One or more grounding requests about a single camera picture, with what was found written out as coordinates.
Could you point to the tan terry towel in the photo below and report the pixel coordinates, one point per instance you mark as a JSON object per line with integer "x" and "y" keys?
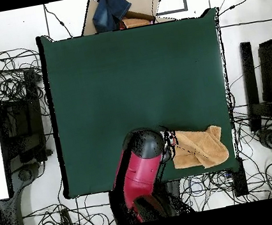
{"x": 202, "y": 150}

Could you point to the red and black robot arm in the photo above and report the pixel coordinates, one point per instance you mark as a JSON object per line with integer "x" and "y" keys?
{"x": 141, "y": 171}

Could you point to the dark green table cloth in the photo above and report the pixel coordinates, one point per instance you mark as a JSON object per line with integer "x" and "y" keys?
{"x": 120, "y": 81}

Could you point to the small black box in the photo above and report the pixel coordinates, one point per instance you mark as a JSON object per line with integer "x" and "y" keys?
{"x": 239, "y": 182}

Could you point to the folded tan towel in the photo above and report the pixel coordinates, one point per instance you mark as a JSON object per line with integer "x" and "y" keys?
{"x": 135, "y": 22}

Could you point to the dark brown cloth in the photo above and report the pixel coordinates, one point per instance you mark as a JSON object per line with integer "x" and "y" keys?
{"x": 139, "y": 14}

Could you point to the black power strip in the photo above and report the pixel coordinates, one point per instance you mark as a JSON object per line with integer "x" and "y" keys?
{"x": 67, "y": 220}

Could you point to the black equipment stand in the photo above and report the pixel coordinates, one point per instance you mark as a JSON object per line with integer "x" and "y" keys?
{"x": 34, "y": 109}

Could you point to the blue jeans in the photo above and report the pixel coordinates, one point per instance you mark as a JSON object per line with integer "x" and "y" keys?
{"x": 110, "y": 10}

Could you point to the grey chair base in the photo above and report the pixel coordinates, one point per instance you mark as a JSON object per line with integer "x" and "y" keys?
{"x": 23, "y": 175}

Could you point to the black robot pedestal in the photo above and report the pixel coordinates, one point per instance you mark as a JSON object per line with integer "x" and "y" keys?
{"x": 174, "y": 187}

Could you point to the black frame stand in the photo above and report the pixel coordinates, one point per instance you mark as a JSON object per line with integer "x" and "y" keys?
{"x": 249, "y": 71}

